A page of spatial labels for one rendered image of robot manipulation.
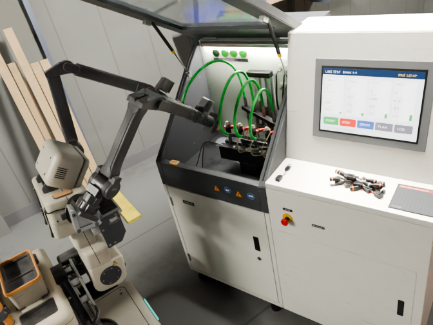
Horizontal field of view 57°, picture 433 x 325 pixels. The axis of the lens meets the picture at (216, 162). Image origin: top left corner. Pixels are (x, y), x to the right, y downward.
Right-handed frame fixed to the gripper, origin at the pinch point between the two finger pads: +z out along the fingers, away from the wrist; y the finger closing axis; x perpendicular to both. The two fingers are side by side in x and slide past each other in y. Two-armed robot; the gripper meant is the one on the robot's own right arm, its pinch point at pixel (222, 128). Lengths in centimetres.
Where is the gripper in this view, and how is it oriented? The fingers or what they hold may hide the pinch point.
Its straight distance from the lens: 207.8
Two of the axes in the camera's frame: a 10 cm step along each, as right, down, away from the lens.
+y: 3.9, -9.2, -0.4
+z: 6.7, 2.6, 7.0
